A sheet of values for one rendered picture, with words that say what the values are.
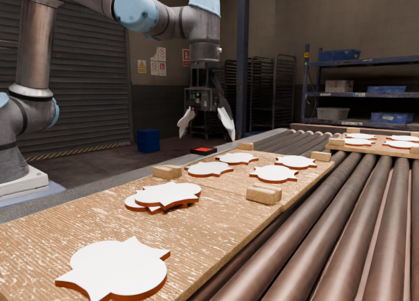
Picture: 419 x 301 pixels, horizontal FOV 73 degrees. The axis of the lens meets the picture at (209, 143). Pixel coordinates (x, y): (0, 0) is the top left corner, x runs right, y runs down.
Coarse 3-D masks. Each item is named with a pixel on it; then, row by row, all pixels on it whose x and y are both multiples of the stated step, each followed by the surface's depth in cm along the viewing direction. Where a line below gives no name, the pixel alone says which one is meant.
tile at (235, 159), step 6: (216, 156) 90; (222, 156) 90; (228, 156) 90; (234, 156) 90; (240, 156) 90; (246, 156) 90; (252, 156) 90; (222, 162) 84; (228, 162) 83; (234, 162) 83; (240, 162) 84; (246, 162) 83
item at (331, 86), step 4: (328, 80) 485; (332, 80) 479; (336, 80) 474; (340, 80) 468; (344, 80) 462; (348, 80) 467; (352, 80) 475; (328, 84) 486; (332, 84) 479; (336, 84) 474; (340, 84) 468; (344, 84) 463; (348, 84) 468; (352, 84) 476; (328, 88) 486; (332, 88) 480; (336, 88) 475; (340, 88) 469; (344, 88) 464; (348, 88) 469; (352, 88) 478
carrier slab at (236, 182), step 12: (264, 156) 94; (276, 156) 94; (240, 168) 80; (252, 168) 80; (312, 168) 80; (324, 168) 80; (180, 180) 71; (192, 180) 70; (204, 180) 70; (216, 180) 70; (228, 180) 70; (240, 180) 70; (252, 180) 70; (300, 180) 70; (312, 180) 70; (228, 192) 62; (240, 192) 62; (288, 192) 62; (300, 192) 62; (288, 204) 57
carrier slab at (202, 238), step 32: (128, 192) 62; (224, 192) 62; (32, 224) 47; (64, 224) 47; (96, 224) 47; (128, 224) 47; (160, 224) 47; (192, 224) 47; (224, 224) 47; (256, 224) 47; (0, 256) 38; (32, 256) 38; (64, 256) 38; (192, 256) 38; (224, 256) 38; (0, 288) 32; (32, 288) 32; (64, 288) 32; (192, 288) 33
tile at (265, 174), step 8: (256, 168) 76; (264, 168) 76; (272, 168) 76; (280, 168) 76; (288, 168) 76; (256, 176) 71; (264, 176) 69; (272, 176) 69; (280, 176) 69; (288, 176) 69
